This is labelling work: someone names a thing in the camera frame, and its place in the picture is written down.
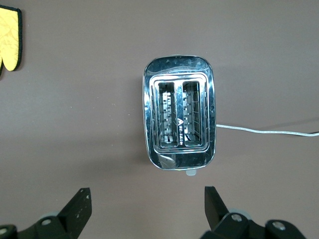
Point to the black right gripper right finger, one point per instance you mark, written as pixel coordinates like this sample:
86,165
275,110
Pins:
216,209

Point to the chrome and cream toaster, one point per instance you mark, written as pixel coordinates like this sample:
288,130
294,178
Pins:
178,64

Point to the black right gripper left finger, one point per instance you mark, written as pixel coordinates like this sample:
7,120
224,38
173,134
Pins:
74,214

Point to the yellow quilted oven mitt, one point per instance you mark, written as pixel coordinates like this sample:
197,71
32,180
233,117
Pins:
11,37

